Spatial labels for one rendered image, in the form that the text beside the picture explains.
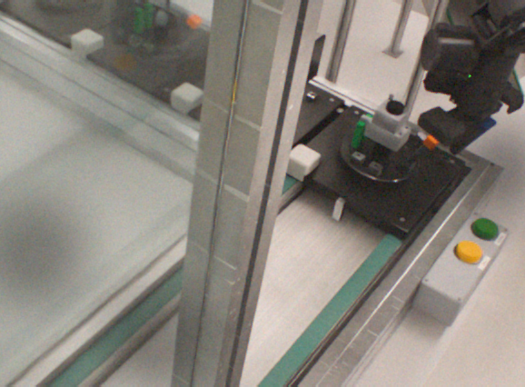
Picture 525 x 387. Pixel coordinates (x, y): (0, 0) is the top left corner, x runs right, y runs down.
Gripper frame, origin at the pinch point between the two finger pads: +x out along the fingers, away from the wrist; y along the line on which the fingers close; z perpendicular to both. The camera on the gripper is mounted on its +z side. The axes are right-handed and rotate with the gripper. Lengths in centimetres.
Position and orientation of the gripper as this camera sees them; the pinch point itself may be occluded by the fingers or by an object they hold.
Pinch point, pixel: (460, 136)
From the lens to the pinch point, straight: 124.7
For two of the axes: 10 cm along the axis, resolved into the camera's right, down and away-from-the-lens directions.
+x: -1.6, 7.0, 6.9
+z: -6.3, -6.1, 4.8
